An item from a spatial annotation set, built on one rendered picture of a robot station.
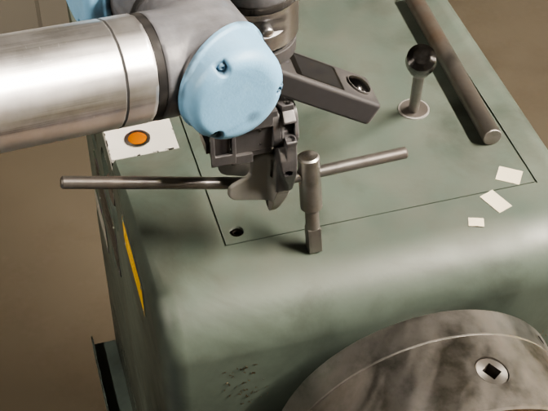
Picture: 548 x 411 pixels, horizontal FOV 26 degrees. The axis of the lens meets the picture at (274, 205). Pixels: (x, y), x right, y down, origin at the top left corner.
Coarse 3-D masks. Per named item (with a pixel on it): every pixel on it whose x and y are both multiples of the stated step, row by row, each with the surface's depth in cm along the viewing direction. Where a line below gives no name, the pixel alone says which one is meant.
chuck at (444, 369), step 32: (416, 352) 114; (448, 352) 113; (480, 352) 114; (512, 352) 115; (544, 352) 120; (352, 384) 114; (384, 384) 112; (416, 384) 111; (448, 384) 111; (480, 384) 111; (512, 384) 112; (544, 384) 114
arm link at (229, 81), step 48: (144, 0) 83; (192, 0) 81; (0, 48) 74; (48, 48) 75; (96, 48) 76; (144, 48) 77; (192, 48) 79; (240, 48) 78; (0, 96) 73; (48, 96) 75; (96, 96) 76; (144, 96) 78; (192, 96) 78; (240, 96) 79; (0, 144) 75
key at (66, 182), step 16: (352, 160) 115; (368, 160) 115; (384, 160) 116; (64, 176) 108; (80, 176) 108; (96, 176) 109; (112, 176) 109; (128, 176) 110; (144, 176) 110; (160, 176) 111; (320, 176) 115
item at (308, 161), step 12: (300, 156) 114; (312, 156) 113; (300, 168) 114; (312, 168) 113; (312, 180) 114; (300, 192) 116; (312, 192) 115; (300, 204) 117; (312, 204) 116; (312, 216) 117; (312, 228) 118; (312, 240) 119; (312, 252) 120
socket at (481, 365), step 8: (480, 360) 113; (488, 360) 114; (480, 368) 113; (488, 368) 114; (496, 368) 113; (504, 368) 113; (480, 376) 112; (488, 376) 112; (496, 376) 113; (504, 376) 112
